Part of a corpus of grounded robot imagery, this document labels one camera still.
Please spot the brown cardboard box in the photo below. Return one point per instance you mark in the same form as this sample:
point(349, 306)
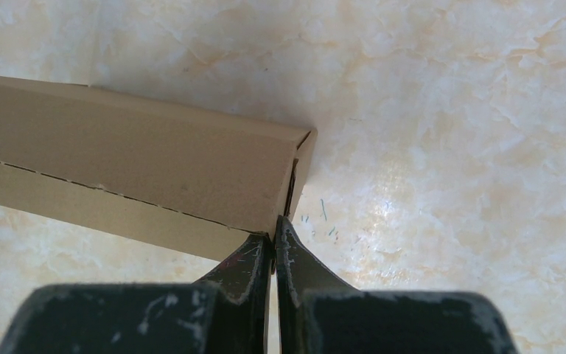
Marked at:
point(170, 175)

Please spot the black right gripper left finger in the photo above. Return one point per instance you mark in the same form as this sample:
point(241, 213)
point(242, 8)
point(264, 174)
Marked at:
point(225, 311)

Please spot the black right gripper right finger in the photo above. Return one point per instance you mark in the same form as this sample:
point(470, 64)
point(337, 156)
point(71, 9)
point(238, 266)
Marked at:
point(321, 313)

